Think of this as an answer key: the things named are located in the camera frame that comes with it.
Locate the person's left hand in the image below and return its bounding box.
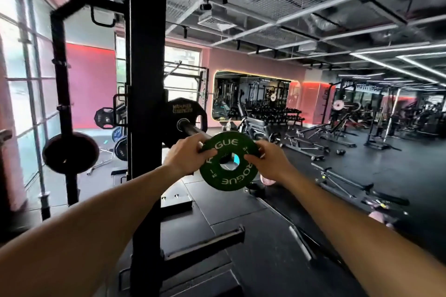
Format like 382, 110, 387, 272
163, 132, 211, 177

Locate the person's right hand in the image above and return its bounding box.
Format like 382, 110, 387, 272
243, 139, 297, 186

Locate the thick chrome barbell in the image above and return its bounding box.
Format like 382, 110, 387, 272
177, 118, 211, 141

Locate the black weight plate gold print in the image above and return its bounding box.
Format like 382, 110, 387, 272
162, 97, 209, 148

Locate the green Rogue plate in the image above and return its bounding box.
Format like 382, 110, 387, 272
199, 130, 260, 192

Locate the person's right forearm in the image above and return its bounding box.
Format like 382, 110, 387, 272
278, 171, 446, 297

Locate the person's left forearm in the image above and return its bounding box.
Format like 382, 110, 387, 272
0, 164, 175, 297

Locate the blue and black weight plate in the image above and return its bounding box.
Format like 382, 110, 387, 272
113, 136, 128, 161

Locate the black grip weight plate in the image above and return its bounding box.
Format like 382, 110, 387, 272
94, 107, 116, 129

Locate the black squat rack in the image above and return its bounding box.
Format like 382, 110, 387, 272
118, 0, 244, 297

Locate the black incline bench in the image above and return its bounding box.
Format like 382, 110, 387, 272
280, 133, 330, 161

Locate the black adjustable bench machine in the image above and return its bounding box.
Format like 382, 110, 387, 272
226, 117, 279, 142

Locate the black dumbbell rack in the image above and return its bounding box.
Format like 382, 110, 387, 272
250, 107, 306, 127

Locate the black red-rimmed bumper plate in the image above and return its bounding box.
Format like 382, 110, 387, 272
42, 131, 101, 175

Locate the ceiling air vent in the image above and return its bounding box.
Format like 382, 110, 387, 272
197, 14, 237, 32

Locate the black power rack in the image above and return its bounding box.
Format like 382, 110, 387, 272
50, 0, 127, 207

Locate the ceiling light strip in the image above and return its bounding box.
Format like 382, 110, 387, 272
350, 42, 446, 87

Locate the tall window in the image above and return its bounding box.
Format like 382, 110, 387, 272
0, 0, 62, 196

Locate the grey smith machine frame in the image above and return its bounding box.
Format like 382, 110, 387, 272
164, 61, 209, 103

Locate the wall mirror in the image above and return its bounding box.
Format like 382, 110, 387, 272
211, 70, 293, 123

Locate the window behind grey frame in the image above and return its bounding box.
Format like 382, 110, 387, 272
116, 35, 202, 103

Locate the black cable rack machine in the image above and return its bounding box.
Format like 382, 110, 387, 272
322, 79, 401, 151

